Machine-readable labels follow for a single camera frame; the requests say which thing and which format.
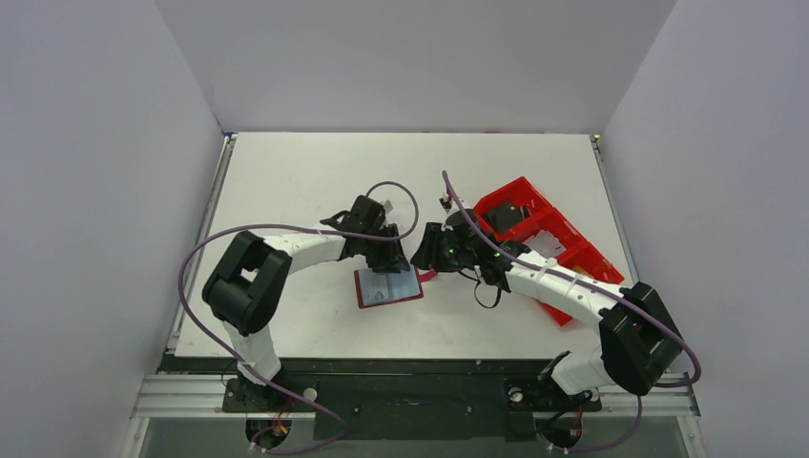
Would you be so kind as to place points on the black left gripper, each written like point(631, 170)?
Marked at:
point(384, 251)

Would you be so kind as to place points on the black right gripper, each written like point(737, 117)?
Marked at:
point(432, 246)

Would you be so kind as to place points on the white VIP card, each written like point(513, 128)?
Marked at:
point(376, 289)

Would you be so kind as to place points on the red leather card holder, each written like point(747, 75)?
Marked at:
point(405, 286)

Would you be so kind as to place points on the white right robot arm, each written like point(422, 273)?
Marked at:
point(637, 337)

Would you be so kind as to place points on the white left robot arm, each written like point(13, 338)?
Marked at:
point(245, 287)

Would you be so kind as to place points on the black card in tray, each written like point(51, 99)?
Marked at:
point(505, 216)

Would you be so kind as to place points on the white card in tray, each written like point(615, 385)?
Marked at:
point(546, 244)

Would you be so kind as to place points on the red plastic divided tray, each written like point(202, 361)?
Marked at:
point(581, 256)

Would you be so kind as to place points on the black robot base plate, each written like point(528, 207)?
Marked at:
point(406, 399)

